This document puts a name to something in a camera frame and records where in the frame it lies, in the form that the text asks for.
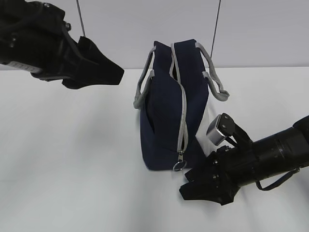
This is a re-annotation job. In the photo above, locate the left hanging wire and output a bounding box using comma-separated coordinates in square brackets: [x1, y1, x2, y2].
[76, 0, 86, 38]

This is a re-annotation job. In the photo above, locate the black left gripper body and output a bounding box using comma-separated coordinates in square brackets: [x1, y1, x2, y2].
[0, 0, 82, 81]

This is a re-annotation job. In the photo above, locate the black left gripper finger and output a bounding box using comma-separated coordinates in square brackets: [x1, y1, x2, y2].
[62, 36, 125, 90]

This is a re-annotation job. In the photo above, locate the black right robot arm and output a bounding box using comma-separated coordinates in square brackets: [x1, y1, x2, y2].
[179, 113, 309, 205]

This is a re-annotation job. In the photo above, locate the right hanging wire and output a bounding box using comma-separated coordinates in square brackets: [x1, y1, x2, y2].
[210, 0, 222, 58]

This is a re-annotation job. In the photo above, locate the navy blue lunch bag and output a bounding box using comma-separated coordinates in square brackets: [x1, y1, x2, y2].
[133, 39, 229, 171]

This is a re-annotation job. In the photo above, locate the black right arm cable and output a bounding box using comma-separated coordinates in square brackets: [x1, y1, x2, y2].
[255, 169, 301, 191]

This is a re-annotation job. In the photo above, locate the hanging wire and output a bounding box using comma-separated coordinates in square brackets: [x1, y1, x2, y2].
[210, 0, 222, 58]
[76, 0, 86, 38]

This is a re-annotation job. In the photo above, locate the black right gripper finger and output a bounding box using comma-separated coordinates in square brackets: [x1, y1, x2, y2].
[179, 172, 238, 205]

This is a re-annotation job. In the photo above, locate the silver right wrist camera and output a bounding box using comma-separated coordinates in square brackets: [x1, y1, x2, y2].
[206, 113, 253, 147]

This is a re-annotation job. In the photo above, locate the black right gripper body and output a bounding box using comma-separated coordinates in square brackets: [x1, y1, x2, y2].
[185, 145, 232, 182]

